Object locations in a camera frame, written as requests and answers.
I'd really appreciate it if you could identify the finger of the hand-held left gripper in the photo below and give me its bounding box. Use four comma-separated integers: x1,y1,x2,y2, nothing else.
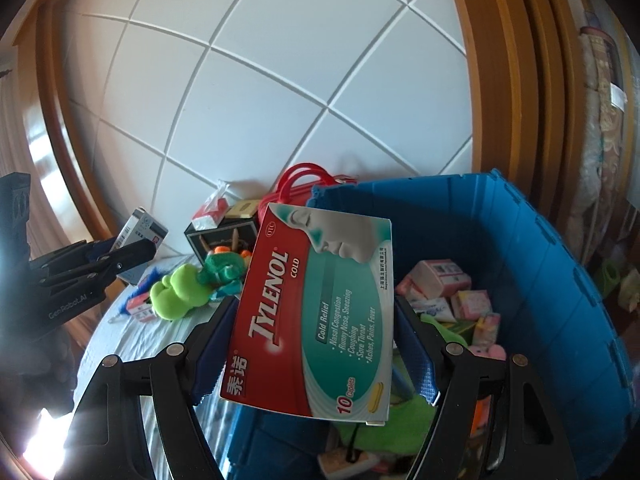
42,238,157,292
29,240,118,275

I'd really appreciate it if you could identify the red green medicine box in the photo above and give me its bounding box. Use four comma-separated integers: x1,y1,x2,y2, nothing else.
219,202,396,427

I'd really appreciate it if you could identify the blue plastic storage crate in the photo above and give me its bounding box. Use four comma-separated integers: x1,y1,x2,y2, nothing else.
220,169,633,480

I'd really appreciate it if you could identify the rolled patterned carpet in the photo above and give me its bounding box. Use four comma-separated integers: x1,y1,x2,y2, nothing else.
577,25,631,261

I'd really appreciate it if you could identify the green yellow wet wipes packet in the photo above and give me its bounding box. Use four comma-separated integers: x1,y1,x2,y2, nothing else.
210,280,246,301

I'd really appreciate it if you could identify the green frog plush toy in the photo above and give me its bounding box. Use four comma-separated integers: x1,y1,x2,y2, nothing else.
150,265,208,322

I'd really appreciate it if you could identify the wooden headboard frame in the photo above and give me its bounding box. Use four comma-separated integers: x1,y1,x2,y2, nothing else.
0,0,596,271

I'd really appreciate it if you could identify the black gift box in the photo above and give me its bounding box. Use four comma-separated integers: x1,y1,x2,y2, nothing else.
184,215,261,261

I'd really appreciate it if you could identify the blue feather toy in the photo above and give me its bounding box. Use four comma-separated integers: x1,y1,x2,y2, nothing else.
112,265,168,321

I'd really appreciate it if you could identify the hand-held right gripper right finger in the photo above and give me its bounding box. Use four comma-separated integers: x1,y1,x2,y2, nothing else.
392,294,581,480

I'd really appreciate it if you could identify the red hard-shell suitcase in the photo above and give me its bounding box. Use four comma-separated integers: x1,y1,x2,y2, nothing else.
257,162,358,221

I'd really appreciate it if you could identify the red white tissue packet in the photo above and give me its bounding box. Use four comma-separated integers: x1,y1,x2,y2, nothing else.
191,180,233,231

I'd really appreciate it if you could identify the red white small box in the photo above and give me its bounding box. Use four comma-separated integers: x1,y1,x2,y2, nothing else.
125,295,156,323

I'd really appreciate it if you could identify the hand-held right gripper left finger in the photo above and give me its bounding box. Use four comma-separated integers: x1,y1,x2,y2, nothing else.
55,296,243,480

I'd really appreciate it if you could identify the dark green turtle plush toy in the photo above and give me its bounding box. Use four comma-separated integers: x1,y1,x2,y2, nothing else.
202,247,251,291

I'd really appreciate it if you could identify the small white medicine box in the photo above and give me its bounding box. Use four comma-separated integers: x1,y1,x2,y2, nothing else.
111,206,168,286

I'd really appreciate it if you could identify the pile of small pink boxes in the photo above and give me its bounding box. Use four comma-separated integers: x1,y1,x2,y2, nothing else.
395,259,506,361

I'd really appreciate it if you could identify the flat yellow box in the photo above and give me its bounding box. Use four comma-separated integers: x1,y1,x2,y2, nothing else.
225,201,261,220

